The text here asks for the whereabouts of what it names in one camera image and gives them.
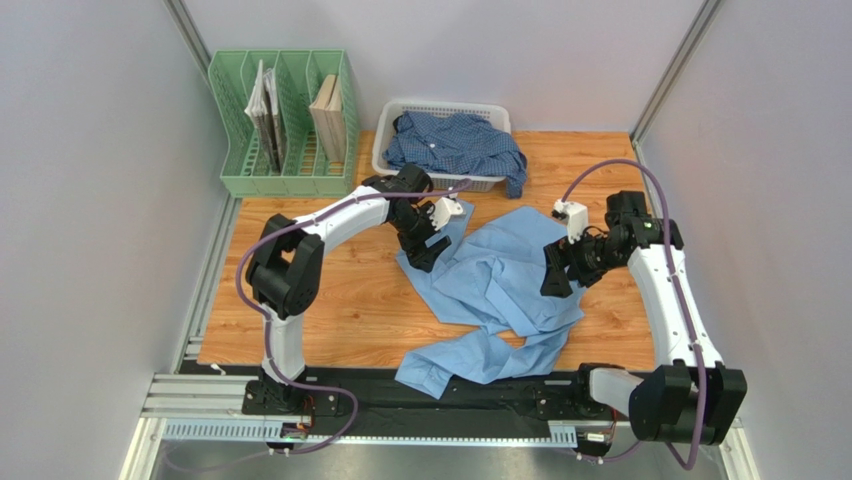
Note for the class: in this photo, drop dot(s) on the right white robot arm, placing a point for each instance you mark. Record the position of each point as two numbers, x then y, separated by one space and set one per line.
690 396

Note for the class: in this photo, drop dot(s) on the dark blue checkered shirt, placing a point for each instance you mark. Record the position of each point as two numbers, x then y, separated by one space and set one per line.
460 144

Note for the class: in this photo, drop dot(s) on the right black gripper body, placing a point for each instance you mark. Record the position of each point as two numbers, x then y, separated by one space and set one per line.
564 259

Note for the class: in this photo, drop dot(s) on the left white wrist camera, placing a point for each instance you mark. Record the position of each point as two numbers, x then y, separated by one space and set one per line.
443 211

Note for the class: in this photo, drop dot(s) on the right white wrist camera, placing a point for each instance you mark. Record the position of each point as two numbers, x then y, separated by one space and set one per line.
574 216

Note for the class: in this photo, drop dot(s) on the green file organizer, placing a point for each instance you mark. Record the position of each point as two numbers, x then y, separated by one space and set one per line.
304 170

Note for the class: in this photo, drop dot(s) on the light blue long sleeve shirt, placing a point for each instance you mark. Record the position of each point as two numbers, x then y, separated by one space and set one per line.
490 280

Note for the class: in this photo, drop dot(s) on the beige books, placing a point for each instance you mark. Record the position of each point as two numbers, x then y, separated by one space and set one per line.
327 113

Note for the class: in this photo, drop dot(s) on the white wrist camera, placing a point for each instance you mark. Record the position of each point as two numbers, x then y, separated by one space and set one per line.
574 216
443 211

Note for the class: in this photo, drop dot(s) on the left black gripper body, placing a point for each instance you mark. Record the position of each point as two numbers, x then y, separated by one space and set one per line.
415 229

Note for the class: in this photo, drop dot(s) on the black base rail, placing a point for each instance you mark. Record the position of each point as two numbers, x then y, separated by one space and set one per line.
370 404

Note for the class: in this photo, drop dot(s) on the grey magazines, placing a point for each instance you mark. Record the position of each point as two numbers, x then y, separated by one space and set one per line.
265 111

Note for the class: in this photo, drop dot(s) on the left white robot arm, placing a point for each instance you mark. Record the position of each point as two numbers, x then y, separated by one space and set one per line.
280 275

